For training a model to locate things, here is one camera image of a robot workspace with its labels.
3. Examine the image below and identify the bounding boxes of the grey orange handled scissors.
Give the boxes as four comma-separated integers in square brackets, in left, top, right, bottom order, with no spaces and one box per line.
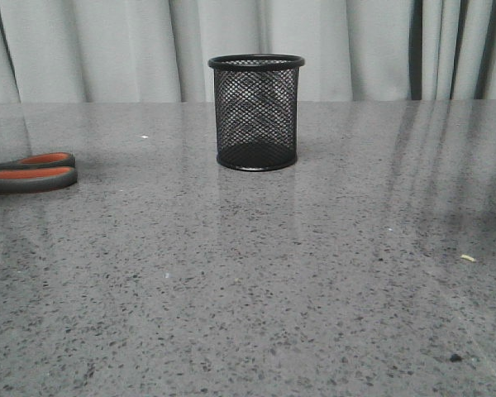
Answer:
[0,152,78,194]

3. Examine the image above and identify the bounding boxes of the grey curtain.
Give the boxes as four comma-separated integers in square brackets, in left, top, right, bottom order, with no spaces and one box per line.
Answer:
[0,1,496,103]

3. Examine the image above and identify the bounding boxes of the black mesh pen holder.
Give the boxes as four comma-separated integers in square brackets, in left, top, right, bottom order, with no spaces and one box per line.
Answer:
[207,54,305,171]

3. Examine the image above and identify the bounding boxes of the yellowish scrap on table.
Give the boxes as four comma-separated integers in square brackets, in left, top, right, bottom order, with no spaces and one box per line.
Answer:
[460,254,476,263]

